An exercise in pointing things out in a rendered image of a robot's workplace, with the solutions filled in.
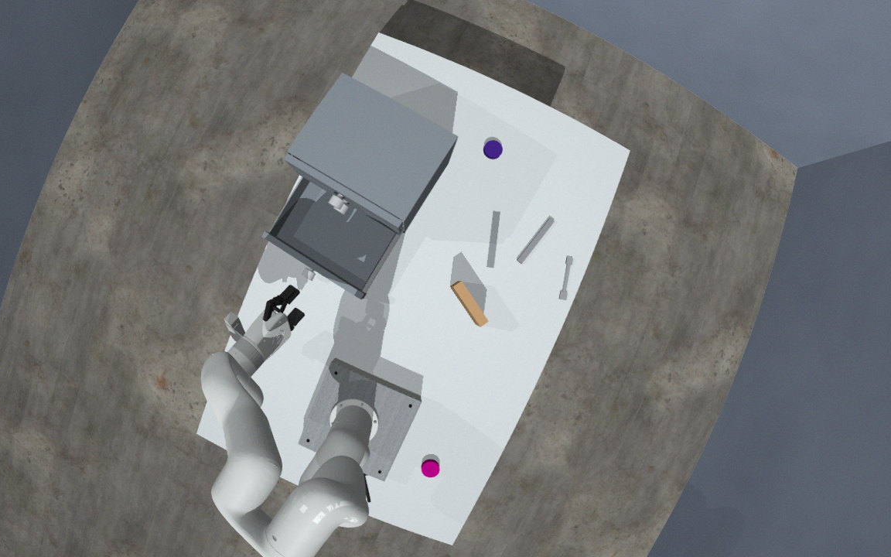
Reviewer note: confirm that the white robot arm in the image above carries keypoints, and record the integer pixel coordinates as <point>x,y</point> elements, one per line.
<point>319,504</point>

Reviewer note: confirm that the magenta short cylinder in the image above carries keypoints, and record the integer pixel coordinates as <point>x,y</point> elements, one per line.
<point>430,468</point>

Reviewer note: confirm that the purple short cylinder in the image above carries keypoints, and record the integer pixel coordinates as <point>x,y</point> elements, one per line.
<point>492,149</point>

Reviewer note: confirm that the brown rectangular box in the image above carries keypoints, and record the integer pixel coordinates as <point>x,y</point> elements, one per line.
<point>469,303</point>

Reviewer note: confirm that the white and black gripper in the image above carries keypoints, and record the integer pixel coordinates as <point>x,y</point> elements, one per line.
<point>271,330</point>

